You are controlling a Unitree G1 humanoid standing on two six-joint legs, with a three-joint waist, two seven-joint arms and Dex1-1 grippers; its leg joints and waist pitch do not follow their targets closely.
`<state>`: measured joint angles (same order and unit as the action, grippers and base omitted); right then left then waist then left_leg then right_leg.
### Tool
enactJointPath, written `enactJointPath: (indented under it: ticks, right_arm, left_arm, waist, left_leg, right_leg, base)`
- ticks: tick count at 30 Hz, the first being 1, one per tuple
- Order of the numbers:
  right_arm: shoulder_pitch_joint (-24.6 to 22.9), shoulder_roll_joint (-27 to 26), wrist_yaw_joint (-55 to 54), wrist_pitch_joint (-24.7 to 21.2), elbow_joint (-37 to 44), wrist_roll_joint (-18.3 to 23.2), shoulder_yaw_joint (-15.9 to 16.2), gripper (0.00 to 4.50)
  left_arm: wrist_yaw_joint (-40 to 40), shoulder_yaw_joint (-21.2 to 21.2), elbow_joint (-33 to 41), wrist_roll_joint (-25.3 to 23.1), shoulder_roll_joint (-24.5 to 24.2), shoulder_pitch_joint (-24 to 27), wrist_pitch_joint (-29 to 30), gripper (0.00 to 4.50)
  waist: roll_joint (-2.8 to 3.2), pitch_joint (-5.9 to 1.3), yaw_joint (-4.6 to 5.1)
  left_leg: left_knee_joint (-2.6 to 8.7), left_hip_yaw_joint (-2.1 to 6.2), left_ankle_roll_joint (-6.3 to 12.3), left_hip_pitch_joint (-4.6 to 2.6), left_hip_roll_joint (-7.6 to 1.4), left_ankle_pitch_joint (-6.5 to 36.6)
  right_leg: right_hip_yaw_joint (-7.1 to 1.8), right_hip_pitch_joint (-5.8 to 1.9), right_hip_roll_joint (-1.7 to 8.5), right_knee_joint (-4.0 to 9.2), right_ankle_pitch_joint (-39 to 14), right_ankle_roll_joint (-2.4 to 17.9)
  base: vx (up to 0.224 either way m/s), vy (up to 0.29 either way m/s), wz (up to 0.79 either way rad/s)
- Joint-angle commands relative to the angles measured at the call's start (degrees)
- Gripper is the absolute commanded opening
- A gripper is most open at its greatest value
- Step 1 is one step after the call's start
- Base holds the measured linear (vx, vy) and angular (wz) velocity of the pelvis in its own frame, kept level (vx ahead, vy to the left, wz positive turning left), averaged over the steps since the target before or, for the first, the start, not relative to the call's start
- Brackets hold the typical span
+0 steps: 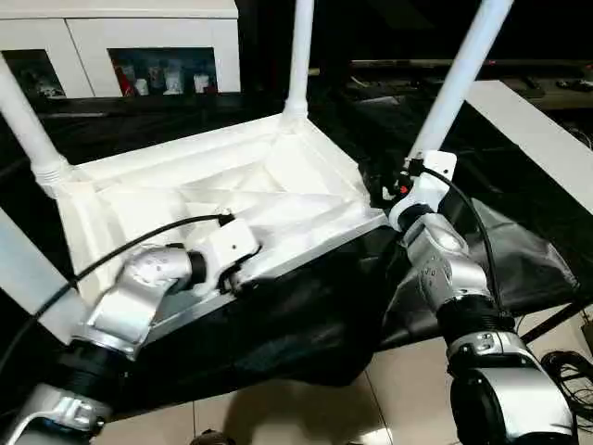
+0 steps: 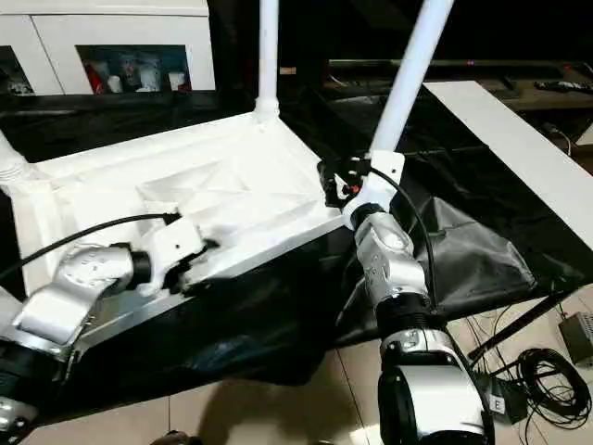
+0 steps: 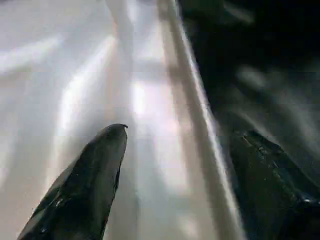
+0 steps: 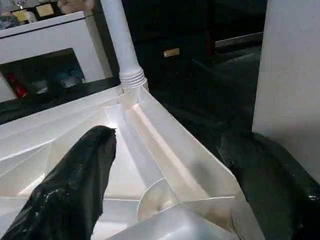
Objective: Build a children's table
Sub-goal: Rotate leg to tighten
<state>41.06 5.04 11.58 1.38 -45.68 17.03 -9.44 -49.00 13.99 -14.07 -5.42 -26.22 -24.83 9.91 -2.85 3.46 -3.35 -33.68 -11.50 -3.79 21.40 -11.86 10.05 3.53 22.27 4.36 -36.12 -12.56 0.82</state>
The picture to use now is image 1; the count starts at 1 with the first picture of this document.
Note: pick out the black flat gadget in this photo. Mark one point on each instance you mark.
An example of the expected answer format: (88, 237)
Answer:
(574, 84)

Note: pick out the red white bottle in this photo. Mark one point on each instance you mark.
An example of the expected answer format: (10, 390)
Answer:
(125, 81)

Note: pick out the long black pole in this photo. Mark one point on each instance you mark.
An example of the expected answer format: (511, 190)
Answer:
(417, 64)

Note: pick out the white glass-door cabinet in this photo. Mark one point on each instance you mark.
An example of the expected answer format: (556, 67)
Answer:
(92, 32)

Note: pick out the white mug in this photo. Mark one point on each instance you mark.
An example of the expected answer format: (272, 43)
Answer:
(201, 82)

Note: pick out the black robot foot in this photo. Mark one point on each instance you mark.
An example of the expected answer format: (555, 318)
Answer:
(210, 438)

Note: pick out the grey metal floor box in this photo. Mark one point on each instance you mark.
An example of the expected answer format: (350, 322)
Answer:
(586, 331)

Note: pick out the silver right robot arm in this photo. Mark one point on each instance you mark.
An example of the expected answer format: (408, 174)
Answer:
(440, 259)

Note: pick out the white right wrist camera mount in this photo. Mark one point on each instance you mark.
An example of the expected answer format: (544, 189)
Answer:
(431, 185)

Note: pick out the white flat board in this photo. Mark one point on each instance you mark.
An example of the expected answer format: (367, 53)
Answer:
(533, 134)

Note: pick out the black tripod leg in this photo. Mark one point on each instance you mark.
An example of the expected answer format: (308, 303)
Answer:
(556, 322)

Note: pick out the black table mat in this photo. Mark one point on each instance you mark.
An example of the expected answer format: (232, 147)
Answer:
(301, 315)

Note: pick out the small white cup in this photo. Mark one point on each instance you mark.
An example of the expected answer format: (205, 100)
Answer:
(142, 87)

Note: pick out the black fabric covered furniture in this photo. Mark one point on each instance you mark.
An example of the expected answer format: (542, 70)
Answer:
(417, 23)

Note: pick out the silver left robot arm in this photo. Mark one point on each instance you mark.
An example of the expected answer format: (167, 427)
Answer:
(134, 287)

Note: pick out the white plastic table top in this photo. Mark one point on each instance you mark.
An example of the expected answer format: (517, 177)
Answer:
(208, 176)

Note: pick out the white patterned figure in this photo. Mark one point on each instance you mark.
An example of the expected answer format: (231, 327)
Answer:
(173, 81)

